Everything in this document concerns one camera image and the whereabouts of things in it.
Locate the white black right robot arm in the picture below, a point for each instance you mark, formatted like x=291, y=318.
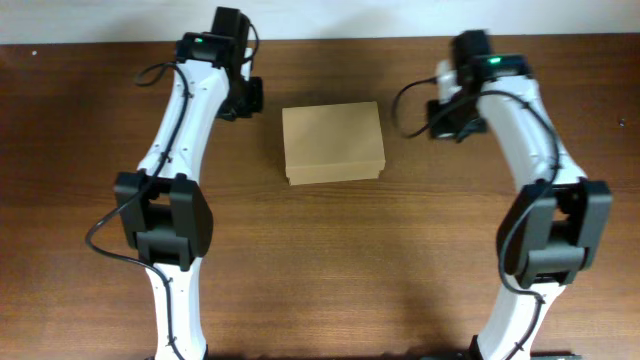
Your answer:
x=553, y=228

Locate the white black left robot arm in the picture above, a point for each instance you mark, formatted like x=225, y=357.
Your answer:
x=165, y=216

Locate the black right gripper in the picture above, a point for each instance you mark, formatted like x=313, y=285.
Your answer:
x=439, y=132

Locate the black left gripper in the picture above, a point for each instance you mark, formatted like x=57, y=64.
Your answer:
x=256, y=102

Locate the brown cardboard box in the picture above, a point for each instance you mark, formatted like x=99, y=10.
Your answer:
x=332, y=143

